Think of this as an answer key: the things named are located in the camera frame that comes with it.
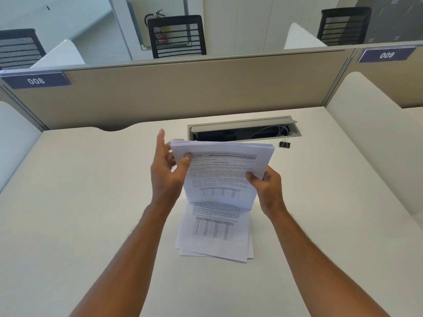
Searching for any person's right hand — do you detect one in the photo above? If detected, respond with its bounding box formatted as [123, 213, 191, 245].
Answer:
[245, 165, 287, 219]

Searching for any person's left hand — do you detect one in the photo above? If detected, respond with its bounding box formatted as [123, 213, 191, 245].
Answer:
[150, 129, 194, 208]

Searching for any stack of printed paper sheets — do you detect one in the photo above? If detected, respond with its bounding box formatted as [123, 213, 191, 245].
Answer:
[170, 139, 276, 212]

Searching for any person's left forearm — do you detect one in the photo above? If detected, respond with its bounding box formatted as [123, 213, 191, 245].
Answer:
[68, 201, 181, 317]

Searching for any person's right forearm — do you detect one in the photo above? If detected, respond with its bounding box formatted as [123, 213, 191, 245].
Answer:
[268, 206, 392, 317]

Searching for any pile of printed paper sheets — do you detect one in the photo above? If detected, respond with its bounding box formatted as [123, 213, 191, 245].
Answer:
[174, 201, 254, 264]

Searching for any beige desk partition panel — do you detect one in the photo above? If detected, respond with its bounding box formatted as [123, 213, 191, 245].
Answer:
[0, 49, 357, 132]
[325, 43, 423, 109]

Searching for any black mesh office chair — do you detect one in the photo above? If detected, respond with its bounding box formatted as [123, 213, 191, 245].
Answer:
[147, 15, 207, 59]
[0, 28, 47, 70]
[317, 7, 373, 47]

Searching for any white side divider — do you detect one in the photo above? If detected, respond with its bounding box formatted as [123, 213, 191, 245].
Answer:
[30, 39, 86, 70]
[0, 101, 43, 192]
[325, 71, 423, 219]

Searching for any red fire extinguisher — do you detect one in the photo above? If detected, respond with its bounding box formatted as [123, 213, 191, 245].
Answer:
[144, 9, 170, 46]

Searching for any blue desk number sign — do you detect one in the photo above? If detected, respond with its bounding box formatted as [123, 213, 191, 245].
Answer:
[1, 72, 72, 90]
[357, 46, 418, 64]

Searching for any grey desk cable box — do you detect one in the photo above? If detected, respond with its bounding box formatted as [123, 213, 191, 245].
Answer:
[187, 116, 302, 144]

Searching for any white cable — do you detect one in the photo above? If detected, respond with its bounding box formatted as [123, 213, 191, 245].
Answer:
[263, 125, 296, 138]

